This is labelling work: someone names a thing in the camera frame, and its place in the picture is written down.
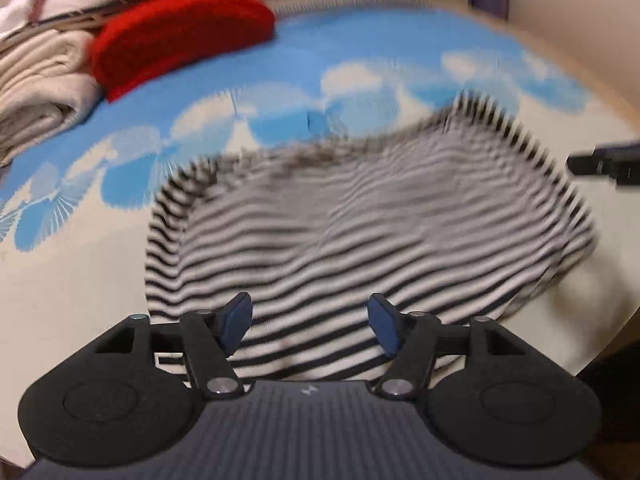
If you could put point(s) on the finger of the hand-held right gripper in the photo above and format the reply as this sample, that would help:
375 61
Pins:
605 162

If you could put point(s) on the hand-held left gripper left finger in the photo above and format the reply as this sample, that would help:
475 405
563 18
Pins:
236 322

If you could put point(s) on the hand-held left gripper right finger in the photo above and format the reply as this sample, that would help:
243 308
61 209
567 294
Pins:
385 325

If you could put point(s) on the white hoodie with striped sleeves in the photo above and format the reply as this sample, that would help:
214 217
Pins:
350 230

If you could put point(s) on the blue and white patterned blanket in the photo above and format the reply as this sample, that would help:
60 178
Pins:
310 40

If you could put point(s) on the red knitted garment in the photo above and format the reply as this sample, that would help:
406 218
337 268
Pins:
180 35

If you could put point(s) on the cream folded blanket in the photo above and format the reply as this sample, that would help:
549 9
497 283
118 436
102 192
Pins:
42 90

